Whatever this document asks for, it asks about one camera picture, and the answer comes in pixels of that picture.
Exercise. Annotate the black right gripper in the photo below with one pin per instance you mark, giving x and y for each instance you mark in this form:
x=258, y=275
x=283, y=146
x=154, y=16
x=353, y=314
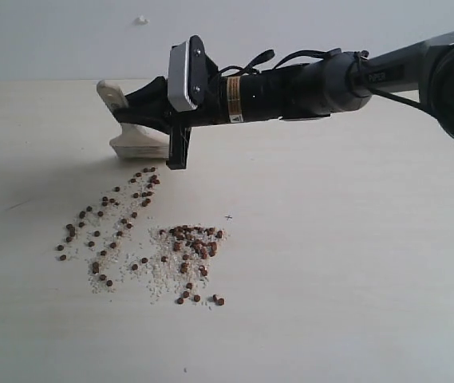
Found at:
x=146, y=108

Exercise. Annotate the white wooden brush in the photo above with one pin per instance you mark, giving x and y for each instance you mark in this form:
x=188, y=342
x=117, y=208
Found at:
x=135, y=141

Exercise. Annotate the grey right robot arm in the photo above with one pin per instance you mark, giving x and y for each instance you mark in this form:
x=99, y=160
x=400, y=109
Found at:
x=308, y=84

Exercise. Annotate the scattered brown pellets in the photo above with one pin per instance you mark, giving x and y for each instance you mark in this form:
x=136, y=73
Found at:
x=147, y=243

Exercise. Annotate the scattered white rice grains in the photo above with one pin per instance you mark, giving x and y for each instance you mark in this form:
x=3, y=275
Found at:
x=159, y=255

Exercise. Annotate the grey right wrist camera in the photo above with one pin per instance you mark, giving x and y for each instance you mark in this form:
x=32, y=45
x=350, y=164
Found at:
x=187, y=75

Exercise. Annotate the white lump on wall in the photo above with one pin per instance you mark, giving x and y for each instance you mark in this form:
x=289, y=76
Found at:
x=141, y=21

